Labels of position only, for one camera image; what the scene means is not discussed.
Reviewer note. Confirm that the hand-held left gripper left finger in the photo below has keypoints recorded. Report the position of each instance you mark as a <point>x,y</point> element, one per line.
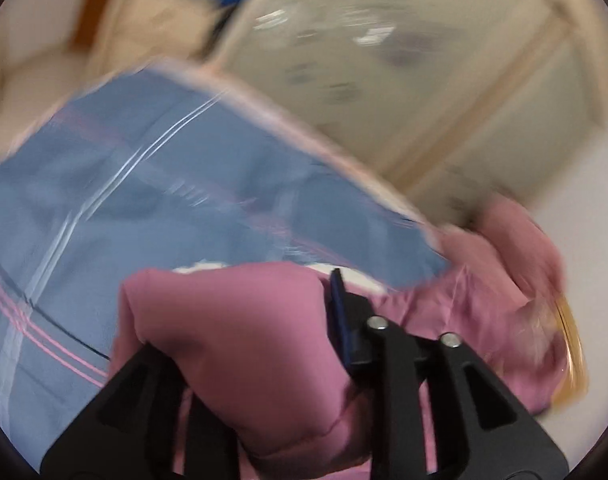
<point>134,410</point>

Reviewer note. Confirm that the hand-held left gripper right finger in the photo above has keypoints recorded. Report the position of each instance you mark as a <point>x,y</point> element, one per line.
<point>345,320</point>

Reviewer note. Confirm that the white and pink jacket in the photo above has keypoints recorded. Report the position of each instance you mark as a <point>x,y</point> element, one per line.
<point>244,340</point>

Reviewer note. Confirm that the blue plaid bed sheet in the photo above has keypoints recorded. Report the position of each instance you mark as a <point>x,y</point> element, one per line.
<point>149,200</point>

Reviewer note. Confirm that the yellow curved strip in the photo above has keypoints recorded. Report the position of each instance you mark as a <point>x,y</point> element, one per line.
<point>574,350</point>

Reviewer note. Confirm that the wardrobe with frosted glass doors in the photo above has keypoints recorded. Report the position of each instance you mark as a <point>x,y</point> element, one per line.
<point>399,70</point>

